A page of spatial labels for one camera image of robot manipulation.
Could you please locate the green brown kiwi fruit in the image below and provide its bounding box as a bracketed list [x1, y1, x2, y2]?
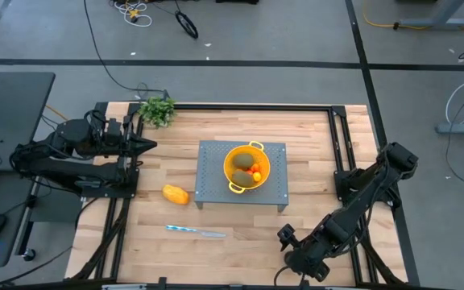
[231, 168, 255, 189]
[232, 152, 256, 170]

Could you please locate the yellow floor cable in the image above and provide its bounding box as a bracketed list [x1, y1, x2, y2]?
[362, 0, 464, 46]

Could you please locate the black desk top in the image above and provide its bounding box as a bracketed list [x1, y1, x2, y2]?
[0, 71, 56, 172]

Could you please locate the black floor object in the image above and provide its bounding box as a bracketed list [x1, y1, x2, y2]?
[214, 0, 260, 6]

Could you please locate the large yellow orange mango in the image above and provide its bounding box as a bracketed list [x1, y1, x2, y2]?
[162, 184, 191, 206]

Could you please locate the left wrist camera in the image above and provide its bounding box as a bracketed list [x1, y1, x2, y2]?
[106, 118, 123, 140]

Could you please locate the long black floor cable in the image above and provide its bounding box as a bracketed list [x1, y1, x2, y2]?
[0, 244, 75, 290]

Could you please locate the thin black floor cable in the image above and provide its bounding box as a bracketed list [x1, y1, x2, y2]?
[82, 0, 168, 94]

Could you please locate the grey metal stand base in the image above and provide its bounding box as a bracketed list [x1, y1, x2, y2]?
[396, 0, 464, 31]
[435, 120, 464, 135]

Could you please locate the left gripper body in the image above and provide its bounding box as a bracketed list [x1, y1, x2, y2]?
[105, 114, 133, 170]

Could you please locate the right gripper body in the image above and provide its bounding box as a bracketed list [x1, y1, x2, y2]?
[278, 224, 330, 283]

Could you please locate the potted green plant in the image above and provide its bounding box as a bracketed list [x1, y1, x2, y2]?
[136, 96, 177, 130]

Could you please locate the yellow cable by desk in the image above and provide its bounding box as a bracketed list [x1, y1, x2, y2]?
[0, 60, 68, 122]

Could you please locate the black ring on floor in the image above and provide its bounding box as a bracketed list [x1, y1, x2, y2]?
[174, 10, 200, 40]

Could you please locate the white coiled cable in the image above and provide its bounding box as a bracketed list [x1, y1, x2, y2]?
[110, 0, 153, 28]

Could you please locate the black aluminium table frame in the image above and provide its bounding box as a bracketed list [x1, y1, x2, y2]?
[65, 101, 422, 290]

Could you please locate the grey perforated metal shelf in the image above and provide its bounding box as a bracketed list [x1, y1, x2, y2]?
[194, 139, 290, 213]

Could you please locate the yellow plastic colander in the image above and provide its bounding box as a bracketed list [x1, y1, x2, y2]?
[222, 140, 271, 195]

